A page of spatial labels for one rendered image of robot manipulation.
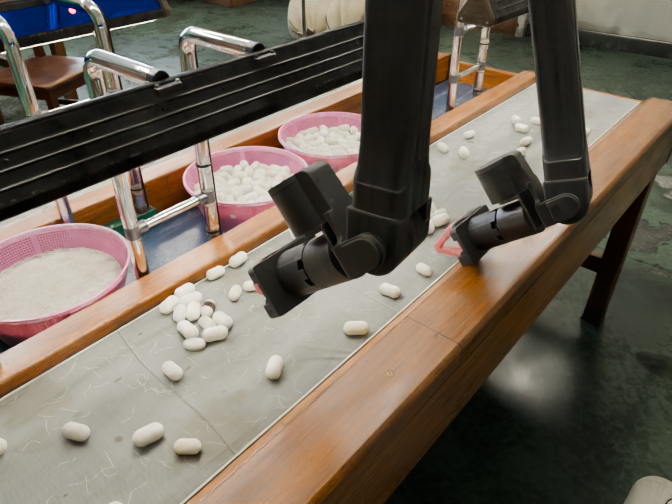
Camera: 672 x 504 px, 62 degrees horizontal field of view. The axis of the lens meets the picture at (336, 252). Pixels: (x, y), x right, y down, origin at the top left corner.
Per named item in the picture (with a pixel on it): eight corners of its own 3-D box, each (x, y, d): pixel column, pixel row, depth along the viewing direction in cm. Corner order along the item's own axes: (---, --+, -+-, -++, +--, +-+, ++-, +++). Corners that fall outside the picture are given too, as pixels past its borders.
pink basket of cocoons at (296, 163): (327, 192, 131) (327, 155, 126) (281, 255, 110) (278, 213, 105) (226, 175, 138) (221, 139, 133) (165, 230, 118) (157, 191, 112)
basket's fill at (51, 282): (154, 302, 98) (148, 276, 94) (26, 376, 84) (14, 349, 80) (86, 254, 109) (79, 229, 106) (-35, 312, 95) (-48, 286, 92)
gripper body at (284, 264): (243, 271, 64) (276, 256, 58) (304, 234, 70) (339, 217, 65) (271, 320, 65) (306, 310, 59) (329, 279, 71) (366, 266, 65)
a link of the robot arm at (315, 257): (353, 287, 56) (386, 259, 59) (318, 227, 55) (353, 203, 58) (314, 298, 61) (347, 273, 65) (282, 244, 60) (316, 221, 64)
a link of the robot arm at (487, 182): (584, 213, 76) (589, 196, 83) (545, 138, 75) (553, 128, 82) (503, 246, 82) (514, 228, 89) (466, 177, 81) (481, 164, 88)
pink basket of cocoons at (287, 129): (406, 164, 143) (409, 129, 138) (339, 204, 126) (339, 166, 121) (327, 136, 157) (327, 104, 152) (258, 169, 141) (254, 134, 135)
